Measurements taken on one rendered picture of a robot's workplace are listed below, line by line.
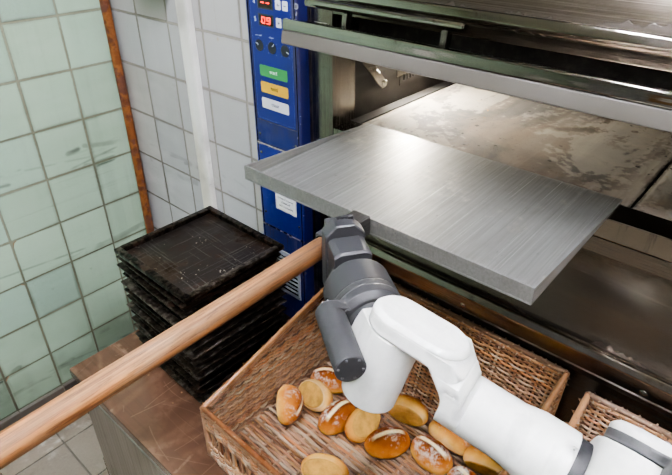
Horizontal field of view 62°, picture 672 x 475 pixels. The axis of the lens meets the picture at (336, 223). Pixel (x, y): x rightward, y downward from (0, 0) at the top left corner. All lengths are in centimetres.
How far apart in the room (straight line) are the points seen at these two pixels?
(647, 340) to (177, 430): 98
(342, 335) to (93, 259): 158
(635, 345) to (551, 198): 28
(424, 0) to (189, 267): 75
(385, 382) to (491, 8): 61
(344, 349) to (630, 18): 59
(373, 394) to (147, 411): 90
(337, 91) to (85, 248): 115
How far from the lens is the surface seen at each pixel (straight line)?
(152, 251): 139
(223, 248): 136
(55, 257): 204
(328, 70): 122
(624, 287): 107
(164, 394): 148
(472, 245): 85
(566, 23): 89
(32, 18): 182
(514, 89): 82
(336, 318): 62
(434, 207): 94
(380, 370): 61
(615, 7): 90
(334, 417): 130
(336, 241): 73
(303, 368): 141
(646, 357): 109
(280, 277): 73
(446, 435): 128
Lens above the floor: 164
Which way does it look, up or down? 31 degrees down
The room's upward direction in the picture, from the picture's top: straight up
